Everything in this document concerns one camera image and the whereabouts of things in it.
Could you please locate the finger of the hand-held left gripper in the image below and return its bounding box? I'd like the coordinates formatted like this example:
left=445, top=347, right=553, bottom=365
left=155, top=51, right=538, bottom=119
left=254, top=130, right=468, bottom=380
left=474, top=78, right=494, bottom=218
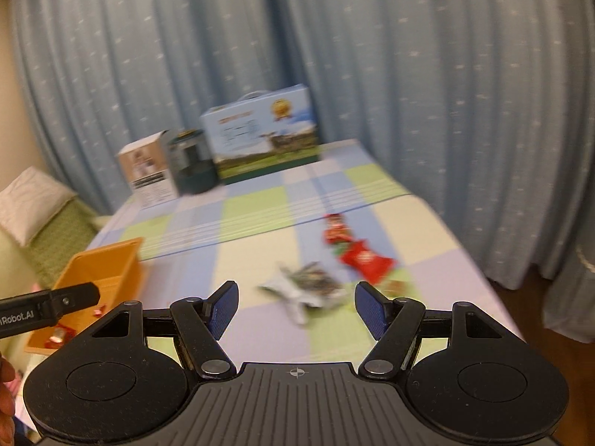
left=51, top=282, right=101, bottom=319

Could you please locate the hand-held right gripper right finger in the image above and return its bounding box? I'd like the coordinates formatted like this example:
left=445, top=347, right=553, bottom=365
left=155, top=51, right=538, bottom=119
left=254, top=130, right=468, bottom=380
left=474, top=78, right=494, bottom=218
left=356, top=282, right=524, bottom=379

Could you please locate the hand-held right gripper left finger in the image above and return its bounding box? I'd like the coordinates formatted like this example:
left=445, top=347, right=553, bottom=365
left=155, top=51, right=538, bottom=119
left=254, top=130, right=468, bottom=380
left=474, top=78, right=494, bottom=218
left=70, top=281, right=240, bottom=381

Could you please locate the orange plastic tray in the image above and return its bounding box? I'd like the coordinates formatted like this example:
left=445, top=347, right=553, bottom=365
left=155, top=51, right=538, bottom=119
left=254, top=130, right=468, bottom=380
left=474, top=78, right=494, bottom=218
left=25, top=238, right=145, bottom=358

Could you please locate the red square snack packet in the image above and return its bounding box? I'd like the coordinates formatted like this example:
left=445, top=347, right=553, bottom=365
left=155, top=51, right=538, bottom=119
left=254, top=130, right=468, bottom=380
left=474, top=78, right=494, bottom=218
left=338, top=239, right=396, bottom=285

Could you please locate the clear silver snack packet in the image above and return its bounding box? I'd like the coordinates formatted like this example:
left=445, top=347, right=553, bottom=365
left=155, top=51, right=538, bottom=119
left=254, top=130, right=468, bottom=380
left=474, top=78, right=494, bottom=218
left=283, top=264, right=347, bottom=310

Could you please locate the white snack packet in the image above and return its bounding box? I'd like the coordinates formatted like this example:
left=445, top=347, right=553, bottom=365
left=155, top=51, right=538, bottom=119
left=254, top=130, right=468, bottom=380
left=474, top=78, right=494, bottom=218
left=258, top=278, right=313, bottom=326

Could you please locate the long red snack bar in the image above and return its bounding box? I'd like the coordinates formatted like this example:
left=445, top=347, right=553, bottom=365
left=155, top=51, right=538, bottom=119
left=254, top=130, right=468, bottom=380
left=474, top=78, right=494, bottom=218
left=324, top=214, right=351, bottom=247

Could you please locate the person's left hand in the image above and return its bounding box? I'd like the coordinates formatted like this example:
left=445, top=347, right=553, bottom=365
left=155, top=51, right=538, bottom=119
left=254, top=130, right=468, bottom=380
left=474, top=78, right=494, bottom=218
left=0, top=355, right=18, bottom=435

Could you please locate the red patterned snack packet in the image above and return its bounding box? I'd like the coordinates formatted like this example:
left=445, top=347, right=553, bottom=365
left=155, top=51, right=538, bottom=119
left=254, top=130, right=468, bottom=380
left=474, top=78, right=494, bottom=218
left=48, top=327, right=76, bottom=347

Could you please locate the green zigzag cushion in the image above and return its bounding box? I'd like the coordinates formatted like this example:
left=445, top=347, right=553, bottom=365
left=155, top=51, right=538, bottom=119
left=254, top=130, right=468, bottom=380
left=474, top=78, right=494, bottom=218
left=28, top=194, right=101, bottom=285

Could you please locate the checked tablecloth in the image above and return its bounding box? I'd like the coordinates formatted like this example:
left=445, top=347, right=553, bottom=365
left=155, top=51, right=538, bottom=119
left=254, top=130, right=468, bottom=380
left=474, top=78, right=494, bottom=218
left=23, top=138, right=528, bottom=382

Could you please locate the beige cushion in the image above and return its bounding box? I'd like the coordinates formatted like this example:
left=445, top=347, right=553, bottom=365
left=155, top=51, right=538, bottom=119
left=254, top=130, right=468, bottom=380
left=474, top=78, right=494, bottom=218
left=0, top=166, right=78, bottom=245

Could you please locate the dark glass jar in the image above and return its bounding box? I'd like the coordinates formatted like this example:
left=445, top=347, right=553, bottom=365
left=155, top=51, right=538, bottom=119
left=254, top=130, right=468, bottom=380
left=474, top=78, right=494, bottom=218
left=167, top=129, right=219, bottom=196

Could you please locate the white product box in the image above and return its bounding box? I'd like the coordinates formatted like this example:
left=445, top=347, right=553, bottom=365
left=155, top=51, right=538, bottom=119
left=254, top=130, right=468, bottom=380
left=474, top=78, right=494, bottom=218
left=117, top=131, right=180, bottom=209

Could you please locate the blue starred curtain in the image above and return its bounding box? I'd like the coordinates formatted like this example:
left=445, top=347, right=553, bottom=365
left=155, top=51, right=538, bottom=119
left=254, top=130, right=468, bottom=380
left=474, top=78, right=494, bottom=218
left=8, top=0, right=595, bottom=345

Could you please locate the milk carton with handle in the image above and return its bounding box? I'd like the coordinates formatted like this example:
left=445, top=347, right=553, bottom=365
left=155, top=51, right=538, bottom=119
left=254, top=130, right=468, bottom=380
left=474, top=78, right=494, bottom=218
left=200, top=84, right=321, bottom=185

